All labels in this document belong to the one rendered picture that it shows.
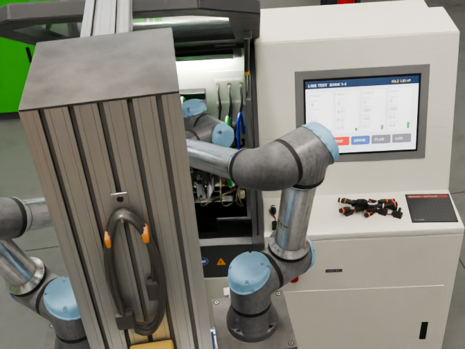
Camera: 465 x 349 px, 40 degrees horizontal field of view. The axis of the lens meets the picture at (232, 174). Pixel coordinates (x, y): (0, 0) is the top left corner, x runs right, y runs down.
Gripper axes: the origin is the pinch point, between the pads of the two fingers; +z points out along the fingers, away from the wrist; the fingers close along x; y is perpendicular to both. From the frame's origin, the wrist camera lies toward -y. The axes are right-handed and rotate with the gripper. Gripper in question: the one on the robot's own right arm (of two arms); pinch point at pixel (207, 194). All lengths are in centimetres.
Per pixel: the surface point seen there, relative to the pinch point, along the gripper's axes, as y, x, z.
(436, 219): -16, 77, 24
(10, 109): -240, -197, 102
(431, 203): -24, 77, 24
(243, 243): -4.3, 9.6, 25.5
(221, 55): -53, 1, -24
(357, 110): -37, 50, -9
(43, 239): -108, -127, 116
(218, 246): -2.9, 0.8, 25.6
